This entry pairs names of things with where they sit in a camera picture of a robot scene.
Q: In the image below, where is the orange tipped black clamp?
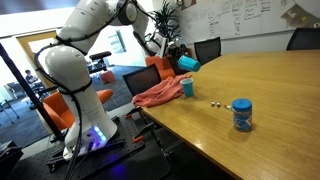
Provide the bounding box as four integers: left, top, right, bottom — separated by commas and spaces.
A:
132, 121, 158, 144
123, 106, 144, 120

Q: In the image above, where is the small pinned photo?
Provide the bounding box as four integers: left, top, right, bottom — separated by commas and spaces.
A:
174, 0, 198, 13

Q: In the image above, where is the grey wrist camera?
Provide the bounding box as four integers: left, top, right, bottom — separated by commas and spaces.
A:
159, 35, 169, 58

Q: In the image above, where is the green potted plant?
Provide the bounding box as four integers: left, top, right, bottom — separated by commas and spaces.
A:
151, 0, 183, 38

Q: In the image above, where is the wooden door frame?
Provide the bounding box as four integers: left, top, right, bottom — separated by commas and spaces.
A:
16, 30, 58, 89

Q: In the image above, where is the black mounting table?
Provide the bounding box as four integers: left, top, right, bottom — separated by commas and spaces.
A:
6, 114, 171, 180

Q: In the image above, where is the orange chair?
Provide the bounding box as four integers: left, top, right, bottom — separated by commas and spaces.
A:
41, 89, 115, 132
144, 54, 178, 81

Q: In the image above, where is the seated person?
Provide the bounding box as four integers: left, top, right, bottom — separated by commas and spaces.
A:
23, 69, 43, 88

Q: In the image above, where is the whiteboard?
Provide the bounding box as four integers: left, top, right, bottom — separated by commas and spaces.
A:
174, 0, 320, 43

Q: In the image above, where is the office chair with armrest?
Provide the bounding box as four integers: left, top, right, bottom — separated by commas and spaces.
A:
79, 50, 113, 76

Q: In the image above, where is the black mesh chair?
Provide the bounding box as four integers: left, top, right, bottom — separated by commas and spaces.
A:
122, 64, 163, 98

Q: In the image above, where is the blue lidded jar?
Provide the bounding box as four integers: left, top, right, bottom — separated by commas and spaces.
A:
231, 97, 253, 133

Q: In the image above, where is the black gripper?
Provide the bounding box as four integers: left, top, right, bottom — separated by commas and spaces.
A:
167, 43, 188, 68

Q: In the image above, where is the black tripod pole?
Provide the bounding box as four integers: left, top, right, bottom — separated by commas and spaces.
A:
0, 43, 64, 141

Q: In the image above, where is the black box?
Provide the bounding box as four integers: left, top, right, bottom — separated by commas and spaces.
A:
0, 140, 25, 180

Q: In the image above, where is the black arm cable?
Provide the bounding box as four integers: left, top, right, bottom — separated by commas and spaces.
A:
34, 0, 161, 180

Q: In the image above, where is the blue plastic cup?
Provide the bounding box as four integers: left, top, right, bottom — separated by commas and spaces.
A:
179, 77, 195, 98
177, 54, 202, 73

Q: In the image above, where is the brown paper poster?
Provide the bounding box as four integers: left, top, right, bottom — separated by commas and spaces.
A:
279, 3, 320, 29

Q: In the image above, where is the orange cloth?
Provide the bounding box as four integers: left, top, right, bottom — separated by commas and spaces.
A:
131, 74, 193, 109

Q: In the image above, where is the orange ottoman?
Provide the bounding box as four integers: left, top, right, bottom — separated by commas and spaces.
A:
99, 71, 118, 87

